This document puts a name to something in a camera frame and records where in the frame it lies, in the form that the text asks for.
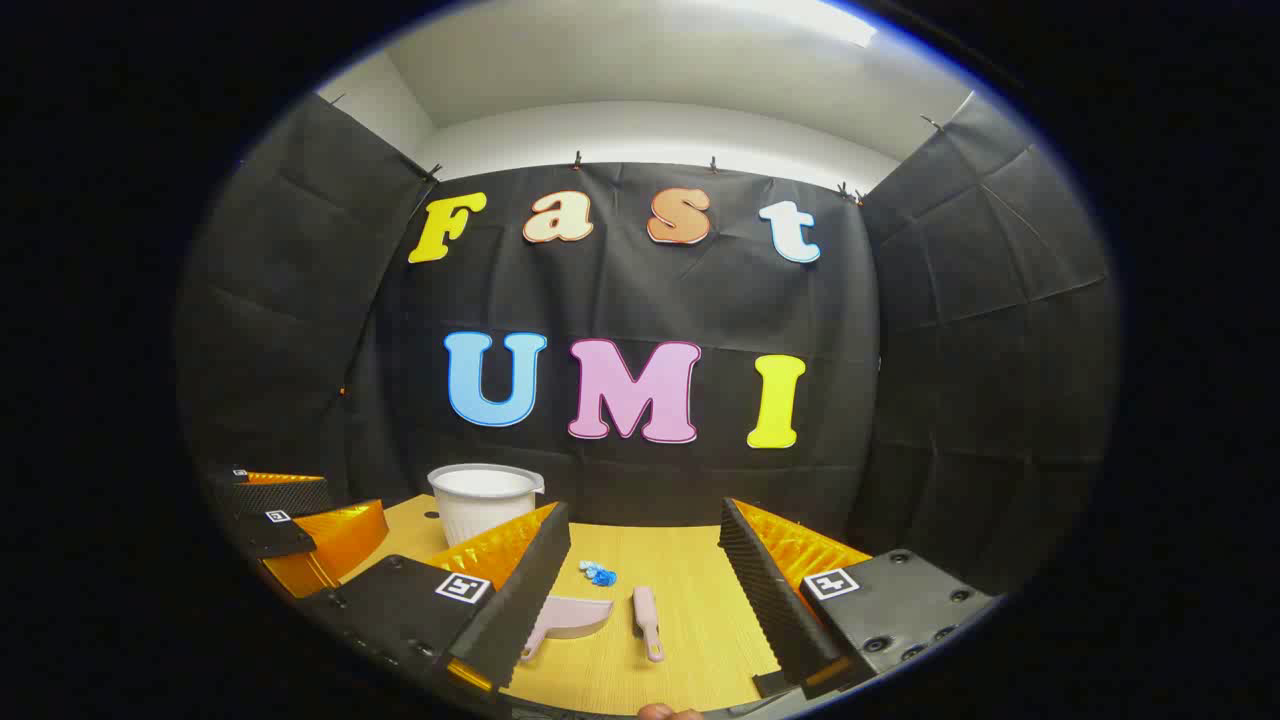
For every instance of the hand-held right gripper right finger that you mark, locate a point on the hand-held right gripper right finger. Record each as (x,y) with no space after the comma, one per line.
(770,610)

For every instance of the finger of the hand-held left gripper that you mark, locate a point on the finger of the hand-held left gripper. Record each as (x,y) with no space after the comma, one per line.
(285,497)
(280,537)

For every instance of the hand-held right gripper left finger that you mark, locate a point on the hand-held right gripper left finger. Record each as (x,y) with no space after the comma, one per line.
(520,600)

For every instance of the pale pink dustpan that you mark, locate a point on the pale pink dustpan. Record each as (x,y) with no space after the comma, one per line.
(575,615)

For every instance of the white garbage bin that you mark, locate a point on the white garbage bin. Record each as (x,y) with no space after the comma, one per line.
(480,510)

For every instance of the small pale pink broom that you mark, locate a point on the small pale pink broom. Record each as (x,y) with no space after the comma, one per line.
(646,610)

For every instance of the wooden desktop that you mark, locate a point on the wooden desktop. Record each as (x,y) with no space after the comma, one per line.
(690,560)

